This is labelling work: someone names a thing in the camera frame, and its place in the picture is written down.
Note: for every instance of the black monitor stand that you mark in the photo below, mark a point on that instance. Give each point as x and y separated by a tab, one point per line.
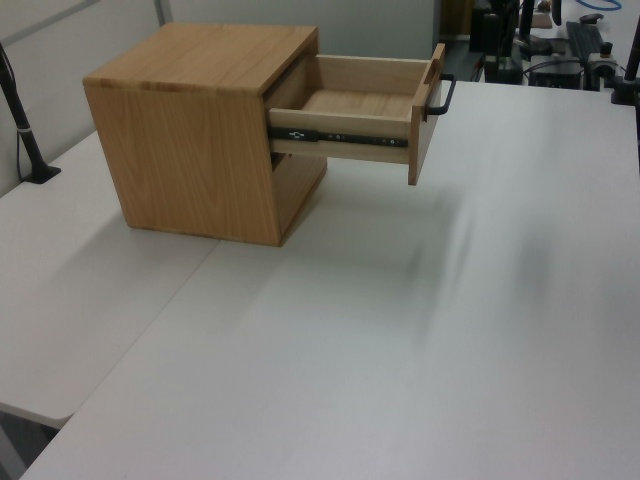
527	22

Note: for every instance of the wooden cabinet box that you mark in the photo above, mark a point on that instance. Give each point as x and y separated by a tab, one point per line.
190	150

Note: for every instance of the black clamp mount pole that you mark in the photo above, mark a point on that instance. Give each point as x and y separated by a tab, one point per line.
631	65

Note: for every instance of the black computer tower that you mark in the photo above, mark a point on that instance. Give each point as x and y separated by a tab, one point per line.
492	30

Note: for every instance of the black electronics box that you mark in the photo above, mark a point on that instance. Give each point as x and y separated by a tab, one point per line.
552	75

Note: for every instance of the black keyboard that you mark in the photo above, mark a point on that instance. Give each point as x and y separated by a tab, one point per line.
582	37

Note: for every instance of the black camera stand pole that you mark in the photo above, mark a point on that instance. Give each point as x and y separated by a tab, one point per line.
22	125

